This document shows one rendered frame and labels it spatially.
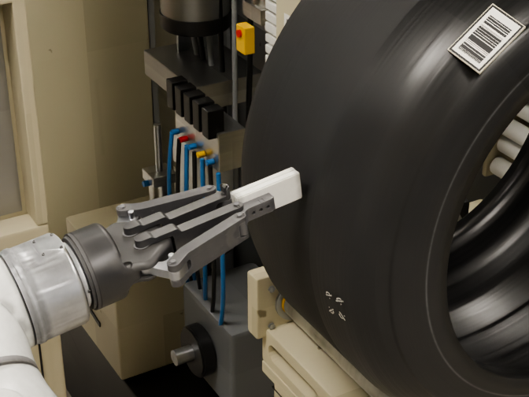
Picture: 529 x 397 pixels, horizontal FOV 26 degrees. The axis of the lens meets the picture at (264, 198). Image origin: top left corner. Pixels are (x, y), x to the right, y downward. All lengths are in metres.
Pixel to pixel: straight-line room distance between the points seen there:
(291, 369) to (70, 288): 0.60
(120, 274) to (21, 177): 0.75
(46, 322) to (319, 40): 0.39
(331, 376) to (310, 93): 0.47
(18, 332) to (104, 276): 0.09
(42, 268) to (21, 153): 0.73
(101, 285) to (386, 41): 0.35
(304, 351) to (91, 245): 0.55
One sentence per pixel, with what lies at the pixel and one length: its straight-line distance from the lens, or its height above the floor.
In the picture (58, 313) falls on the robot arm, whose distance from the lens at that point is 1.02.
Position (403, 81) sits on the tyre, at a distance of 1.06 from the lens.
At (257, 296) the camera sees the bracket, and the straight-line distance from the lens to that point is 1.52.
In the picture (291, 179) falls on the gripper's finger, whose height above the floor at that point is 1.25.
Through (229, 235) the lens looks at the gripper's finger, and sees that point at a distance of 1.06.
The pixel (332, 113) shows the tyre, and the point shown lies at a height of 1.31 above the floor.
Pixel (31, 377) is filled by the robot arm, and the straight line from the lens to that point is 0.97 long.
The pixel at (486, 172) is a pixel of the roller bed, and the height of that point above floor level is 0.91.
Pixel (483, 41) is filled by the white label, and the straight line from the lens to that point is 1.06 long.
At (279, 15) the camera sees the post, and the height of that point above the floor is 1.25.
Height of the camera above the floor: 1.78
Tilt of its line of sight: 29 degrees down
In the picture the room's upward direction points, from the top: straight up
